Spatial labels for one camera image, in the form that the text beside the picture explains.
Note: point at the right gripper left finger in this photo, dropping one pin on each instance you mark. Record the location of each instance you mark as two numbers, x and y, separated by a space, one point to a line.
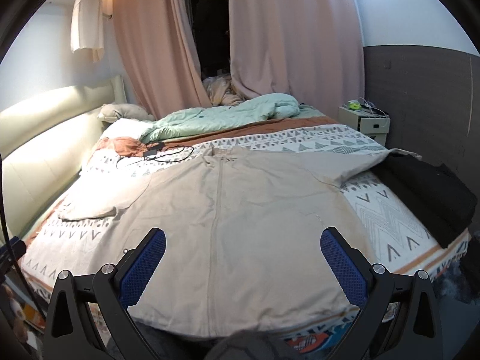
71 332

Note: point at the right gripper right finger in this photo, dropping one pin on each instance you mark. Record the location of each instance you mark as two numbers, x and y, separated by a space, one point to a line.
399 314

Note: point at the beige zip jacket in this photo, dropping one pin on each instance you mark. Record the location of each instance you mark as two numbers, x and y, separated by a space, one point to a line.
242 229

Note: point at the black folded clothes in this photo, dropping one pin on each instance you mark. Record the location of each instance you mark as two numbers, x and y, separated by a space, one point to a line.
434 194

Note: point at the patterned white bed blanket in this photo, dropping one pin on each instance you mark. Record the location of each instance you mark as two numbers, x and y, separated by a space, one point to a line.
399 240

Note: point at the rust orange bed sheet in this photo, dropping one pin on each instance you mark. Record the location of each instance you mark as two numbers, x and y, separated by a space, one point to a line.
129 147

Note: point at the cream padded headboard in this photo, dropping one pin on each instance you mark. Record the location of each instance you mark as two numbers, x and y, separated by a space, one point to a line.
45 139

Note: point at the white bedside drawer cabinet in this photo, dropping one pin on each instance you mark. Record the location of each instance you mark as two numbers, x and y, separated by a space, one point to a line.
374 126

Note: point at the grey plush pillow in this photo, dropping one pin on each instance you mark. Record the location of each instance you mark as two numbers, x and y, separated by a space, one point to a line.
111 113

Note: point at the green object on cabinet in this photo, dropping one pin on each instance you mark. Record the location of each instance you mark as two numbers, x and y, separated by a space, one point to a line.
354 105

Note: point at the mint green duvet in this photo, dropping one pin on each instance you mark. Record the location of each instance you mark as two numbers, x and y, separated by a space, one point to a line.
197 121

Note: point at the crumpled beige cloth pile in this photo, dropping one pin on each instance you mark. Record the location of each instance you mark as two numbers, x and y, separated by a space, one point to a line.
221 91

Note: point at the pink curtain left panel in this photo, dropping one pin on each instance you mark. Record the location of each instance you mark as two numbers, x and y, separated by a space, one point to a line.
159 55

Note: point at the pink curtain panel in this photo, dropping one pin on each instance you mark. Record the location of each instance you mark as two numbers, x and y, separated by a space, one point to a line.
159 55
310 49

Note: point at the white hanging garment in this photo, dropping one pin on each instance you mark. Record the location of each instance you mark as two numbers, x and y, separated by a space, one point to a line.
87 28

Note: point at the pink curtain right panel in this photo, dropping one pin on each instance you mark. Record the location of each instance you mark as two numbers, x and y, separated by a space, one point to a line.
310 49

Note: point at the black charger with cable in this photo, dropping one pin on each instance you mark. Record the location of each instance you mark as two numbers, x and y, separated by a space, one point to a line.
168 155

